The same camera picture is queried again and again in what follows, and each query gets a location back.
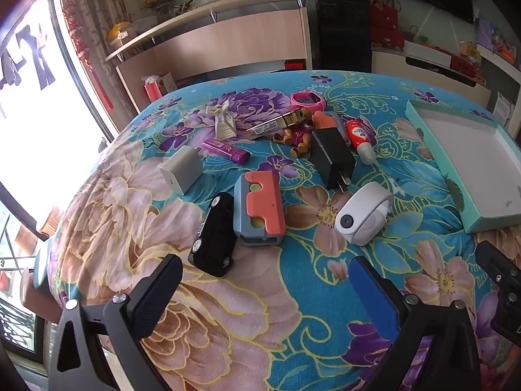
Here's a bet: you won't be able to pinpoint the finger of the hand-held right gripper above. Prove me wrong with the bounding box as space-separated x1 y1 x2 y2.
475 240 521 347

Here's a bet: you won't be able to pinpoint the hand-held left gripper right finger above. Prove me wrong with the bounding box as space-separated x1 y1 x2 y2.
349 256 481 391

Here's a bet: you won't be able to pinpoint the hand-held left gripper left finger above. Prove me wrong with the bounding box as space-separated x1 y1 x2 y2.
49 253 184 391

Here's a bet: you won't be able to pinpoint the black toy car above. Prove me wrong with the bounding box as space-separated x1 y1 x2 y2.
188 191 237 278

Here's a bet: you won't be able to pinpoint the white round device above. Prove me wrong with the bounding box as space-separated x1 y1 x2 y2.
335 182 395 246

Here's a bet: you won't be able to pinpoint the white charger block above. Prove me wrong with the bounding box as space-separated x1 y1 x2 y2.
159 145 203 195

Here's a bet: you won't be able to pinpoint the teal cardboard box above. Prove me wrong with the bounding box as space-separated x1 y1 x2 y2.
405 100 521 235

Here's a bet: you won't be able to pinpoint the pink purple lighter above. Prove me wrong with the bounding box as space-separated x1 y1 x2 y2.
202 138 250 166

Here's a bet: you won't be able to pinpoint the white hair claw clip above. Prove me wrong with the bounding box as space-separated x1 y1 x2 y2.
205 101 237 140

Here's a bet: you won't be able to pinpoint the gold patterned harmonica box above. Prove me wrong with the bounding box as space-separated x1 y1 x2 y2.
246 108 310 135

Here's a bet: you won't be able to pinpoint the pink watch band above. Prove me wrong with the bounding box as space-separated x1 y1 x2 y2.
291 91 326 112

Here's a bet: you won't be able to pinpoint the floral printed blanket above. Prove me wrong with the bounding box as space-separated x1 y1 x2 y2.
47 69 521 391

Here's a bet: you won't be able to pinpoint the blue and orange toy block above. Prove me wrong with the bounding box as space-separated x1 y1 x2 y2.
234 170 282 247

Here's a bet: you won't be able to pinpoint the black charger plug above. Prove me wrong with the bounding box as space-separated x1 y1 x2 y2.
311 128 357 193

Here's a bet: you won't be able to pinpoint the red and white glue bottle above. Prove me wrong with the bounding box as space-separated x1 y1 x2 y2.
345 118 379 166

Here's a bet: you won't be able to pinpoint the pink and brown toy figure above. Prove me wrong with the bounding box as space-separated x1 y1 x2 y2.
274 108 314 158

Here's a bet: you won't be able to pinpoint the red box with tissue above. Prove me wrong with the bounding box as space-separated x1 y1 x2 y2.
140 71 176 102

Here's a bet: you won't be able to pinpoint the white television stand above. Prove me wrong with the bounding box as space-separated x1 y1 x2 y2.
371 41 491 109

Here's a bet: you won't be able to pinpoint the red gift box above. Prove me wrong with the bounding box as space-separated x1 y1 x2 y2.
370 26 405 51

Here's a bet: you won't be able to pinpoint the wooden desk with curved shelf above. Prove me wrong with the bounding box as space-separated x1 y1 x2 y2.
105 0 319 110

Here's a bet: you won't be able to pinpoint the yellow container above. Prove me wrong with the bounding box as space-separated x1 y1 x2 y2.
106 22 137 43

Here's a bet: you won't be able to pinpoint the black cabinet fridge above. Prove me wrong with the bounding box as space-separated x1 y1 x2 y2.
306 0 373 73

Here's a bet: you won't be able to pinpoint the red hanging knot decoration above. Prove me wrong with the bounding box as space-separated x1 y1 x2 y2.
63 0 115 110

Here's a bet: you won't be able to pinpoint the red gift bags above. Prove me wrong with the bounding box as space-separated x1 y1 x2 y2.
366 0 401 29

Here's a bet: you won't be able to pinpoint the patterned curtain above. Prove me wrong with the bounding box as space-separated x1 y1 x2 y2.
73 0 135 115

